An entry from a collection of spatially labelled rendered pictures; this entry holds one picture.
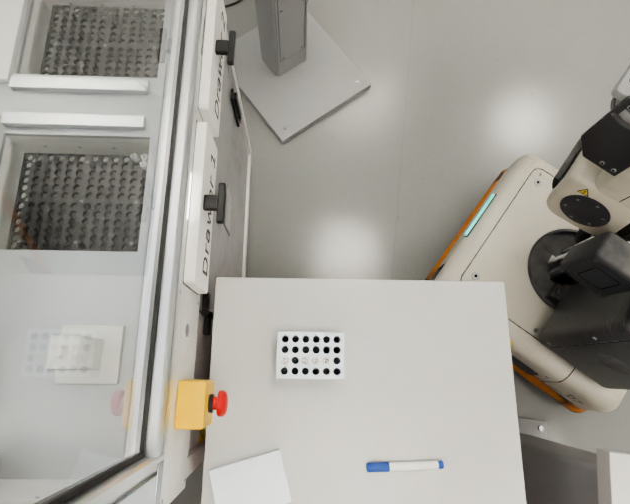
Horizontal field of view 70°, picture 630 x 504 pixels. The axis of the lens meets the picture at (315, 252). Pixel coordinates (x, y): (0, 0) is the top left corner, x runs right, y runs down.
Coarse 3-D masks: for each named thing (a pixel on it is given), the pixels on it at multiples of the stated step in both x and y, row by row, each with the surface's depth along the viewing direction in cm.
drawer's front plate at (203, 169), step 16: (208, 128) 80; (208, 144) 80; (208, 160) 80; (192, 176) 76; (208, 176) 81; (192, 192) 75; (208, 192) 81; (192, 208) 74; (192, 224) 74; (208, 224) 82; (192, 240) 73; (192, 256) 72; (208, 256) 82; (192, 272) 72; (208, 272) 82; (192, 288) 76
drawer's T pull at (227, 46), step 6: (234, 36) 85; (216, 42) 85; (222, 42) 85; (228, 42) 85; (234, 42) 85; (216, 48) 84; (222, 48) 84; (228, 48) 84; (234, 48) 85; (216, 54) 85; (222, 54) 85; (228, 54) 84; (234, 54) 85; (228, 60) 84
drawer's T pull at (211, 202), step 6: (222, 186) 77; (222, 192) 77; (204, 198) 77; (210, 198) 77; (216, 198) 77; (222, 198) 77; (204, 204) 76; (210, 204) 76; (216, 204) 77; (222, 204) 76; (204, 210) 77; (210, 210) 77; (216, 210) 77; (222, 210) 76; (216, 216) 76; (222, 216) 76; (222, 222) 76
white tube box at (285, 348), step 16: (288, 336) 82; (304, 336) 84; (320, 336) 83; (336, 336) 84; (288, 352) 82; (304, 352) 85; (320, 352) 82; (336, 352) 85; (288, 368) 81; (304, 368) 84; (320, 368) 81; (336, 368) 85
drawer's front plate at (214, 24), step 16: (208, 0) 85; (208, 16) 84; (224, 16) 94; (208, 32) 83; (224, 32) 94; (208, 48) 82; (208, 64) 82; (208, 80) 81; (208, 96) 80; (208, 112) 81
